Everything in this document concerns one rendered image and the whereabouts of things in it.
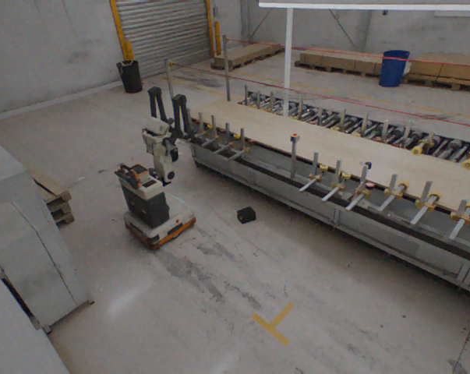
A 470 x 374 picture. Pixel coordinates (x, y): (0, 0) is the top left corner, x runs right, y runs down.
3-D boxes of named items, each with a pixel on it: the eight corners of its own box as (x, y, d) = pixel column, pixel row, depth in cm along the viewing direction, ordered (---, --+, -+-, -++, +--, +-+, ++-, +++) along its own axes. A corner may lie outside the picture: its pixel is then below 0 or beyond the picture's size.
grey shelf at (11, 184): (47, 335, 303) (-48, 199, 213) (15, 283, 356) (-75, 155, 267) (94, 302, 327) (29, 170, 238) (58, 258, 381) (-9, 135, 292)
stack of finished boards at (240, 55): (280, 48, 1109) (280, 43, 1100) (232, 65, 970) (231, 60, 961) (262, 46, 1154) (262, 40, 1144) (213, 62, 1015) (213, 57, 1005)
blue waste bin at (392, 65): (397, 89, 753) (404, 55, 711) (372, 86, 787) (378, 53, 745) (407, 82, 786) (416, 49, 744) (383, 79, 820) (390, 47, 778)
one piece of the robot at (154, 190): (154, 238, 373) (138, 177, 325) (129, 218, 405) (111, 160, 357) (178, 223, 391) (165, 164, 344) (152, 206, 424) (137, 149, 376)
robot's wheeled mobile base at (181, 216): (153, 252, 374) (149, 236, 359) (125, 228, 412) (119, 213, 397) (198, 222, 411) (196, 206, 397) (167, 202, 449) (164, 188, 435)
